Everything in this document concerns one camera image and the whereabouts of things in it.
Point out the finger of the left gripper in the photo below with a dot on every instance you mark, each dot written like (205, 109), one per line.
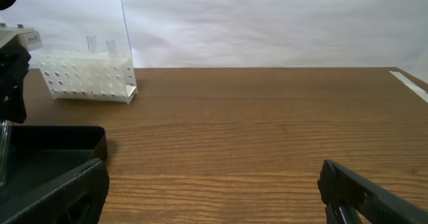
(11, 100)

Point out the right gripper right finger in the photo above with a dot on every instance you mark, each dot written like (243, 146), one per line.
(368, 200)

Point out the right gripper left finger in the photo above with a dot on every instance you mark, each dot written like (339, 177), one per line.
(67, 200)

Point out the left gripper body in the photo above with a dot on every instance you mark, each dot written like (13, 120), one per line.
(13, 63)

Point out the clear test tube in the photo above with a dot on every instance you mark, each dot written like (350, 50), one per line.
(4, 150)
(91, 43)
(111, 47)

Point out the black tray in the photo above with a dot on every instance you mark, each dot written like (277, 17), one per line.
(50, 150)

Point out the white test tube rack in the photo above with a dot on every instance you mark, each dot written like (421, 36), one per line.
(87, 80)

